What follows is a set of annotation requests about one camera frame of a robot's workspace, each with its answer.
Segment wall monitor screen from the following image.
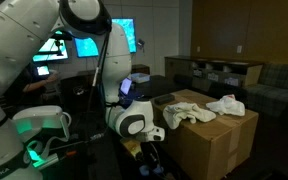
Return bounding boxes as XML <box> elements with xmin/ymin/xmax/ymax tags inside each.
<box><xmin>33</xmin><ymin>18</ymin><xmax>137</xmax><ymax>62</ymax></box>

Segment black rectangular case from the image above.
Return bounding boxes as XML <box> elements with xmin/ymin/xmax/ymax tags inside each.
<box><xmin>154</xmin><ymin>94</ymin><xmax>175</xmax><ymax>105</ymax></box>

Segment dark wooden shelf unit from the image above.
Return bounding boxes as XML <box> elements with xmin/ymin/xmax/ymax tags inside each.
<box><xmin>165</xmin><ymin>55</ymin><xmax>264</xmax><ymax>90</ymax></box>

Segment white plastic bag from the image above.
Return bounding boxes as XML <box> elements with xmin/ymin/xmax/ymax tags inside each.
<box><xmin>206</xmin><ymin>94</ymin><xmax>245</xmax><ymax>116</ymax></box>

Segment green plaid sofa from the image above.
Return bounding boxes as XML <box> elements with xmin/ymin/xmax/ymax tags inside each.
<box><xmin>246</xmin><ymin>63</ymin><xmax>288</xmax><ymax>117</ymax></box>

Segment white towel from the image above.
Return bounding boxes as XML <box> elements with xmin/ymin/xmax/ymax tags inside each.
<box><xmin>163</xmin><ymin>102</ymin><xmax>216</xmax><ymax>129</ymax></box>

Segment cardboard box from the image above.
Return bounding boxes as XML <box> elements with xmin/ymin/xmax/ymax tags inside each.
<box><xmin>151</xmin><ymin>89</ymin><xmax>259</xmax><ymax>180</ymax></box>

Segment small laptop on table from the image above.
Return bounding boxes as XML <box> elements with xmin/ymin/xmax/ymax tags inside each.
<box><xmin>120</xmin><ymin>78</ymin><xmax>132</xmax><ymax>95</ymax></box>

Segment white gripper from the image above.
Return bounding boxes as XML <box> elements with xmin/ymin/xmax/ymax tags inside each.
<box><xmin>120</xmin><ymin>138</ymin><xmax>160</xmax><ymax>167</ymax></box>

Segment person in black shirt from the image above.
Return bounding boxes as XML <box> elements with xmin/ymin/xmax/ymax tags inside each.
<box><xmin>4</xmin><ymin>64</ymin><xmax>58</xmax><ymax>108</ymax></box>

